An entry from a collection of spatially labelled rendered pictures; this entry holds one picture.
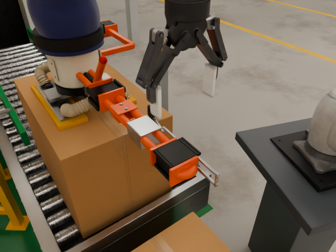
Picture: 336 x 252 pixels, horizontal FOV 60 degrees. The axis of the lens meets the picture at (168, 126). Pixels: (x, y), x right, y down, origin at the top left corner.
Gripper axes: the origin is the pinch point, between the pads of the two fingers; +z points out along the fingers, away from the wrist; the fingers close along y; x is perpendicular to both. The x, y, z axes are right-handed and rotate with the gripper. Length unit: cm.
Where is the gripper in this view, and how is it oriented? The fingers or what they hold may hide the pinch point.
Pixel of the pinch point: (183, 100)
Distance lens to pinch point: 59.3
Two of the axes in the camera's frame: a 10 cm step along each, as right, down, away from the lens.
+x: 5.9, 4.8, -6.5
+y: -8.1, 3.5, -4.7
